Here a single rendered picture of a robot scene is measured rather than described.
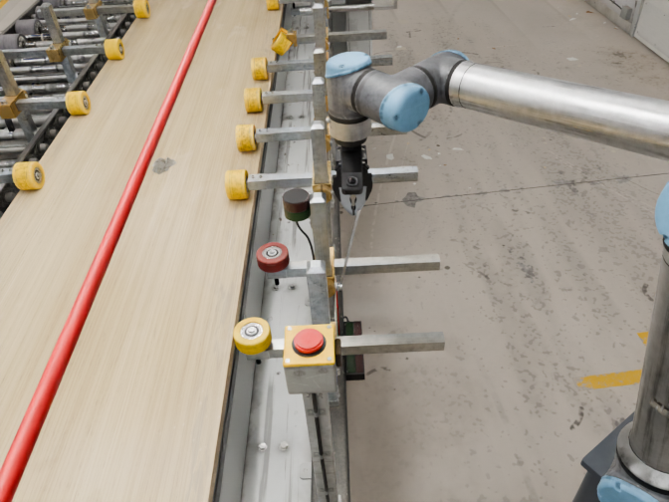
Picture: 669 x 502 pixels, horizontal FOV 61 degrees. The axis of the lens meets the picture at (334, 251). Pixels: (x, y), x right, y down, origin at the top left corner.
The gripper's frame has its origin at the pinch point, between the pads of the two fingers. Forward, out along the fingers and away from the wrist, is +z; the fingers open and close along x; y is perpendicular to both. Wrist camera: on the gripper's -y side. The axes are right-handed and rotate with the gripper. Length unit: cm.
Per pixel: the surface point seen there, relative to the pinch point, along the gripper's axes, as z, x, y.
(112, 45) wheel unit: 4, 92, 123
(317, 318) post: 0.5, 8.5, -32.2
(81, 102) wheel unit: 5, 91, 75
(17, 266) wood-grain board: 11, 84, -1
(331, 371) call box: -20, 5, -60
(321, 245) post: 3.6, 7.9, -7.1
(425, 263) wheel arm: 14.9, -17.4, -2.9
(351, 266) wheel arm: 14.6, 1.0, -2.9
